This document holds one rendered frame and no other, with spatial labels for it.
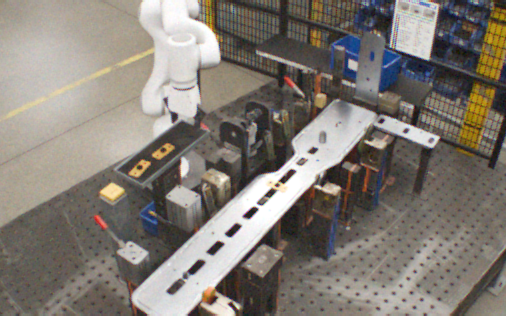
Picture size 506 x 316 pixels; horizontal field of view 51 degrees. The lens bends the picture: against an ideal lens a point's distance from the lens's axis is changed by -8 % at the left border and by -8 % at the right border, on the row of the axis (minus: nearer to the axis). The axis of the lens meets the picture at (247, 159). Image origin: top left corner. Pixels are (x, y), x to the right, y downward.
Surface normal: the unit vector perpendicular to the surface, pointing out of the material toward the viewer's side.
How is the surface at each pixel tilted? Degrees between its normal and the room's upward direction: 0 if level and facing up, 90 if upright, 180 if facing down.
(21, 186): 0
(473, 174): 0
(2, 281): 0
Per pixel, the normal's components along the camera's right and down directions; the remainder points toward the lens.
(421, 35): -0.57, 0.51
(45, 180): 0.00, -0.78
